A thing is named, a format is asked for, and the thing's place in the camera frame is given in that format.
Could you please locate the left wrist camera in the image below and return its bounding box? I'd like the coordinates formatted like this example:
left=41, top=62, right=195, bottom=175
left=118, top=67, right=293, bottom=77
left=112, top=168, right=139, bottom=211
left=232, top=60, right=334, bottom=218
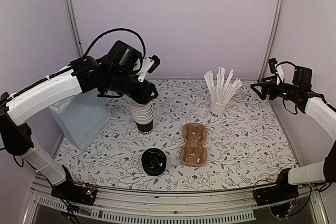
left=137, top=55, right=161, bottom=82

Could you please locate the stack of black lids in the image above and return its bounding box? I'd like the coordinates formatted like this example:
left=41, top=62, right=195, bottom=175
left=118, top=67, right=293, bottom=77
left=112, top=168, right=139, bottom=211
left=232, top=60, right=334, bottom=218
left=141, top=148, right=166, bottom=176

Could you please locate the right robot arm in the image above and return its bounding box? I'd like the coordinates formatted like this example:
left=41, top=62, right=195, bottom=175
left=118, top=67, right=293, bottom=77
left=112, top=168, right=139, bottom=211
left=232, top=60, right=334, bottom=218
left=250, top=61, right=335, bottom=201

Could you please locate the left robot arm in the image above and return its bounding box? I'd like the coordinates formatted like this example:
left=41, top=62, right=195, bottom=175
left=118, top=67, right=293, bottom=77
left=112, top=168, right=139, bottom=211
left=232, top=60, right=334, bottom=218
left=1, top=40, right=161, bottom=200

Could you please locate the white paper bag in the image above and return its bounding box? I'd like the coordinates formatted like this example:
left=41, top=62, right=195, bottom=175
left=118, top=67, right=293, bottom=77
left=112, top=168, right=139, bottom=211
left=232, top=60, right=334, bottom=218
left=49, top=90, right=110, bottom=151

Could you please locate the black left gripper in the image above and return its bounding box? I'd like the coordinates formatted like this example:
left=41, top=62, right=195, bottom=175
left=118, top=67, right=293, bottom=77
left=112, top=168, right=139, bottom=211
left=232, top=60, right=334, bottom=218
left=106, top=70, right=159, bottom=105

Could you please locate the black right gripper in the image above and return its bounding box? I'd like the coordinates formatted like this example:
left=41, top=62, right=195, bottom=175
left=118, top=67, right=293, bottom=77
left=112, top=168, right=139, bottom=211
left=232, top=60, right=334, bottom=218
left=251, top=75, right=299, bottom=101

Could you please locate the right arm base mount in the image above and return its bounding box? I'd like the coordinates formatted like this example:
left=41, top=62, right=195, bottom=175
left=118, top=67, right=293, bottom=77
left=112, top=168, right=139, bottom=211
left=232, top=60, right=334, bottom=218
left=253, top=184, right=299, bottom=218

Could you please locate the aluminium frame post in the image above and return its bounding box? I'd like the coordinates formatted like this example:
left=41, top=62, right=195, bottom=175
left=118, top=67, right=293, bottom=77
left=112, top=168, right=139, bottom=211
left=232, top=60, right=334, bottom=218
left=64, top=0, right=83, bottom=57
left=258, top=0, right=285, bottom=82

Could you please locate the front aluminium rail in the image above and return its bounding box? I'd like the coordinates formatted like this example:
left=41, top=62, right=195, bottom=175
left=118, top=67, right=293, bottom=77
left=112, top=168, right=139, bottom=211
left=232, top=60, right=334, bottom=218
left=23, top=176, right=329, bottom=223

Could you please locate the stack of paper cups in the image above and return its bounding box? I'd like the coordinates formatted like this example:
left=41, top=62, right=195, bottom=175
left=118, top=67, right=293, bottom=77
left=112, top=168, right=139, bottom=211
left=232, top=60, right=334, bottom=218
left=129, top=99, right=154, bottom=134

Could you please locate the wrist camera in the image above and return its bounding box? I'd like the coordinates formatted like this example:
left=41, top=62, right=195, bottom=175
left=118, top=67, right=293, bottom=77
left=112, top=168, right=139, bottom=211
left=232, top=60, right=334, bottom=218
left=268, top=58, right=285, bottom=85
left=137, top=55, right=161, bottom=82

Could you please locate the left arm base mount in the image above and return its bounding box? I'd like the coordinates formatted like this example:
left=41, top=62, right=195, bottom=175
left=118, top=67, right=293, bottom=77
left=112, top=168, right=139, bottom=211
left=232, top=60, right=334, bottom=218
left=51, top=180, right=97, bottom=206

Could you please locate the right aluminium frame post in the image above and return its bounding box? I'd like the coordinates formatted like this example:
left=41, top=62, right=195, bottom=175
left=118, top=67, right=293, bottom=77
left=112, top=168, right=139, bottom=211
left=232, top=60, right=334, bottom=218
left=258, top=0, right=285, bottom=82

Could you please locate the floral tablecloth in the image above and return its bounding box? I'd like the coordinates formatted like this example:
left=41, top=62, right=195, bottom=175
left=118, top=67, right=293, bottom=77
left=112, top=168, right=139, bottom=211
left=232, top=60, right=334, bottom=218
left=56, top=80, right=298, bottom=192

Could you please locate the white cup holding straws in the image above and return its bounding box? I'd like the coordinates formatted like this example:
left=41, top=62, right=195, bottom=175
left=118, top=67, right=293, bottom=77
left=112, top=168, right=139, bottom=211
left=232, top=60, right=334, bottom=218
left=211, top=98, right=227, bottom=118

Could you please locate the bundle of white wrapped straws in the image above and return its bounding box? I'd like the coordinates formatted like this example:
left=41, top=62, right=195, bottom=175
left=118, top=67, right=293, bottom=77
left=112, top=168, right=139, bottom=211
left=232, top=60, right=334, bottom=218
left=204, top=67, right=243, bottom=104

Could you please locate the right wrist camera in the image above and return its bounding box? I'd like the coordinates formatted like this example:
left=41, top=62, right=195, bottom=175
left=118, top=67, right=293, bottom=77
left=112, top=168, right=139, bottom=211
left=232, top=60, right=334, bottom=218
left=268, top=58, right=285, bottom=85

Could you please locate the left aluminium frame post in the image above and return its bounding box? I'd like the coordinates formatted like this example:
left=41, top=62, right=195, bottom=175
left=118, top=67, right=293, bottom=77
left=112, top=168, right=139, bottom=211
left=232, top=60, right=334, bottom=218
left=64, top=0, right=83, bottom=57

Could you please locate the brown cardboard cup carrier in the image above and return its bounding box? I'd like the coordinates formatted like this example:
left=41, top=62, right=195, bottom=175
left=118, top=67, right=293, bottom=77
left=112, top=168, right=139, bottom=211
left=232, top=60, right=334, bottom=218
left=180, top=123, right=207, bottom=167

